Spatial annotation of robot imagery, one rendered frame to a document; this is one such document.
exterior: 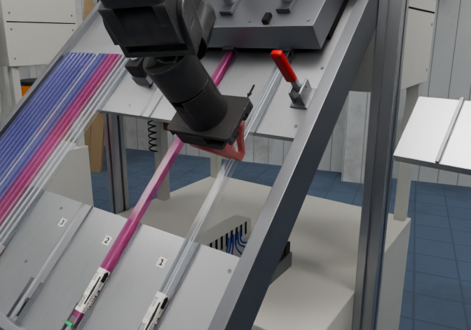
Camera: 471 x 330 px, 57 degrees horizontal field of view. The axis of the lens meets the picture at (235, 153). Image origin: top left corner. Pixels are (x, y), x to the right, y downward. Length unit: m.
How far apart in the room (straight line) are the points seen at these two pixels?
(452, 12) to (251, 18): 2.94
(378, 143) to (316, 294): 0.32
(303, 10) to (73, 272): 0.51
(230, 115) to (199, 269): 0.20
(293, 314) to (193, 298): 0.33
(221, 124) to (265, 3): 0.28
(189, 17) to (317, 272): 0.68
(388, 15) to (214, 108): 0.39
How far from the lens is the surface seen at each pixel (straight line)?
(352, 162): 3.50
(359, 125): 3.43
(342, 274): 0.98
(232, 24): 0.73
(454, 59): 3.59
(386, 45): 0.79
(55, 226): 0.76
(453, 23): 3.59
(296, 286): 0.93
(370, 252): 0.88
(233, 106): 0.54
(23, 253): 0.78
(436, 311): 2.10
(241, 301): 0.52
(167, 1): 0.41
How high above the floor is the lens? 1.11
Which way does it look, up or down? 15 degrees down
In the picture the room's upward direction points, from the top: straight up
